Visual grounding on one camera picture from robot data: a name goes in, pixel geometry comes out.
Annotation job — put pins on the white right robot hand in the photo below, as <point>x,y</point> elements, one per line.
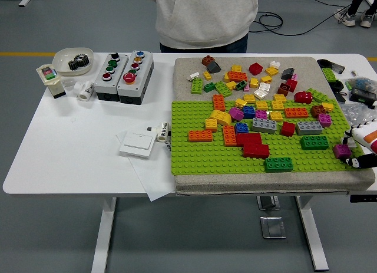
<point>368,137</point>

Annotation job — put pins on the magenta square brick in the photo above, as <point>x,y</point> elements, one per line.
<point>325,120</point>
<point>341,151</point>
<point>236,113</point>
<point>261,114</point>

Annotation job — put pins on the dark green long brick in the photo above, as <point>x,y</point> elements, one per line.
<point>278,164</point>
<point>314,142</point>

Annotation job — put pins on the red long brick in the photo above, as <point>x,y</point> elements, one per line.
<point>256,151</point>
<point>248,138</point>

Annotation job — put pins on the green baseplate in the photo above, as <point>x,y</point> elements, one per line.
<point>188,161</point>

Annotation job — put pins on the clear plastic bag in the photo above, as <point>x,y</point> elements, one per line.
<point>353,111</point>

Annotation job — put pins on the black green electronic module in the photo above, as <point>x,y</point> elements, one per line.
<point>362,96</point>

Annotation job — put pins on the black flat plug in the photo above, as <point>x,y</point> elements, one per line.
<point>341,97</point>

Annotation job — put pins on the yellow square brick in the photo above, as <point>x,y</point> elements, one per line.
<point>226,77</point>
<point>279,97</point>
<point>277,105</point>
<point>241,103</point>
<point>236,68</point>
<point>327,106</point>
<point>261,105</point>
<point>271,71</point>
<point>276,115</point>
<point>231,85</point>
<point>249,98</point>
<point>211,125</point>
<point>266,79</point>

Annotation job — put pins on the bag of blue parts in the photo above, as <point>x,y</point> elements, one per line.
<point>360,83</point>

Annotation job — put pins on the brown square brick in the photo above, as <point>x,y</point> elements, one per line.
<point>208,60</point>
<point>318,111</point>

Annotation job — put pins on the grey long brick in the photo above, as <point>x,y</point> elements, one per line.
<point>309,127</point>
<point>264,125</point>

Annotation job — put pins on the black table control panel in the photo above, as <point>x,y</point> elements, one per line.
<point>363,198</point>

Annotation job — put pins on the lime green long brick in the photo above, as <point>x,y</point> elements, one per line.
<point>223,89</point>
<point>317,95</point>

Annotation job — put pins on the small metal bolt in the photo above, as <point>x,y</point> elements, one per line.
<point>354,72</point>

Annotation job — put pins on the orange long brick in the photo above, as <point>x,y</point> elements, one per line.
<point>237,76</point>
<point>296,112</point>
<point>229,136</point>
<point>219,102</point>
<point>200,136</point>

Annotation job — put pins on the red rounded brick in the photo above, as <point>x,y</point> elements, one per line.
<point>302,97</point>

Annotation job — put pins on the red square brick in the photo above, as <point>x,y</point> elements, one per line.
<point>255,68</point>
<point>291,85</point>
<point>287,128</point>

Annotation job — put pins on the black tape roll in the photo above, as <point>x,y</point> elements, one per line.
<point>319,62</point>

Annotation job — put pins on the small pink brick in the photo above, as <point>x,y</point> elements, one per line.
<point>246,88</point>
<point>294,76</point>

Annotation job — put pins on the brown hollow brick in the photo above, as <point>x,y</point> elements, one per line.
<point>284,88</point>

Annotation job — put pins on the dark grey sloped brick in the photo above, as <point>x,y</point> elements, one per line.
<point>213,67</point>
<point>287,74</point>

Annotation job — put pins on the white table leg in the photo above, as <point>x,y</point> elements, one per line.
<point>103,234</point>
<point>312,234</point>

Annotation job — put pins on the white square brick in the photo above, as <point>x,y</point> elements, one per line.
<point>264,86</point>

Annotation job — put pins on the white hollow brick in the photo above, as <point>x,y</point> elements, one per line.
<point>260,94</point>

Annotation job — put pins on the small white brick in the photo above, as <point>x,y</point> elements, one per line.
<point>274,64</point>

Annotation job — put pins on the blue square brick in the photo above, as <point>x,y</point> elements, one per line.
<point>248,112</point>
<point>241,128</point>

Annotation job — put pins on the small yellow brick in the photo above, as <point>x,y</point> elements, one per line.
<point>207,75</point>
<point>254,82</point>

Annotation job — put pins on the metal floor socket box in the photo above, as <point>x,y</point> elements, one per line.
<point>272,227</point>

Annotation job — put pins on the person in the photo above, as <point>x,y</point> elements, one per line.
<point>203,16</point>
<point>354,1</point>

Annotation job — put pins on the dark green hollow brick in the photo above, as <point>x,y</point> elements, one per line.
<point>241,85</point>

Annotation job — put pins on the yellow arch brick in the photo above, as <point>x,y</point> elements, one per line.
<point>221,117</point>

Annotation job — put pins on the small dark green brick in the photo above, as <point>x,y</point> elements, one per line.
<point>209,87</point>

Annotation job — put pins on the small white clip piece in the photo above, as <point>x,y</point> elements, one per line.
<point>194,76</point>

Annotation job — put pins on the grey-brown foam mat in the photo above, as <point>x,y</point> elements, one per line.
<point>181,84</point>

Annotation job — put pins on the white labelled tube connector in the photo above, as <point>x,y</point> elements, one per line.
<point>162,131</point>

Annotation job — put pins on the small grey square chip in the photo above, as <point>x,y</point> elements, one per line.
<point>150,129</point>

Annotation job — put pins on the white paper sheet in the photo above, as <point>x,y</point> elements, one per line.
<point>153,178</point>

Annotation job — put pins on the grey emergency-stop control box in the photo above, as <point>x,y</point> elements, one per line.
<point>134,84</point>

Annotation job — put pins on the grey four-button control box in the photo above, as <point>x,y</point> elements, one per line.
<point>110,78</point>

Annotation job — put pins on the white plastic pipe fitting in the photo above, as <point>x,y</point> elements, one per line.
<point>84,91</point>

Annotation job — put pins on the black metal gear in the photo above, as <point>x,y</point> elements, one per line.
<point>74,65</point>
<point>81,59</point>

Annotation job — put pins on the white oval bowl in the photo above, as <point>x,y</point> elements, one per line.
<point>63,63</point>

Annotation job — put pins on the white wall switch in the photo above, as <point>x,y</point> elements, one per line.
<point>137,144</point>

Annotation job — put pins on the cream red-green switch box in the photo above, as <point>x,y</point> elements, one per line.
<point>50,75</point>

